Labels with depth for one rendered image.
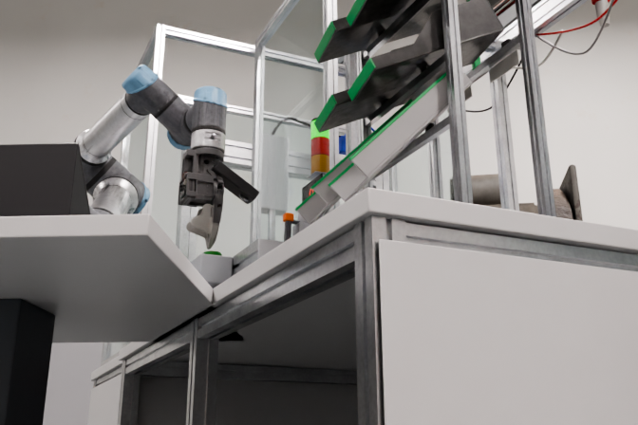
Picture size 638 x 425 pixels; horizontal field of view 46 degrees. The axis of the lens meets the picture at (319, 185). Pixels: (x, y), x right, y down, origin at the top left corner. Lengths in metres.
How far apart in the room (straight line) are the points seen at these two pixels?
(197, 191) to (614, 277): 0.88
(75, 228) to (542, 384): 0.60
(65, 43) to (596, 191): 4.65
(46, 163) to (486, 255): 0.82
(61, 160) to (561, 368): 0.91
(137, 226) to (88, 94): 5.78
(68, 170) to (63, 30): 5.76
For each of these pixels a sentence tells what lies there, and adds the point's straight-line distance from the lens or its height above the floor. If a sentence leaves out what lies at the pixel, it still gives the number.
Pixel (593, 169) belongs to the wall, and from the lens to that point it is 6.34.
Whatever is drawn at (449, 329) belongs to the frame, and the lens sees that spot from 0.88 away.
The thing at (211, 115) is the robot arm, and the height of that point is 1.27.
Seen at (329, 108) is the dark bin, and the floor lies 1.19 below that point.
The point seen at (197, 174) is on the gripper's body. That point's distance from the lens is 1.60.
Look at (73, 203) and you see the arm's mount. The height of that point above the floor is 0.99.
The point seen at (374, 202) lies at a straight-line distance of 0.86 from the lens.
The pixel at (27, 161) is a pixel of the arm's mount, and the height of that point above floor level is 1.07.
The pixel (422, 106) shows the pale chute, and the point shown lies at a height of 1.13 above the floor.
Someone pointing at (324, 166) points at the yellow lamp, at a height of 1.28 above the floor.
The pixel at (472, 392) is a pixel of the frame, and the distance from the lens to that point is 0.89.
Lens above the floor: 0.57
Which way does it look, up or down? 20 degrees up
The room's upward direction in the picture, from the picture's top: straight up
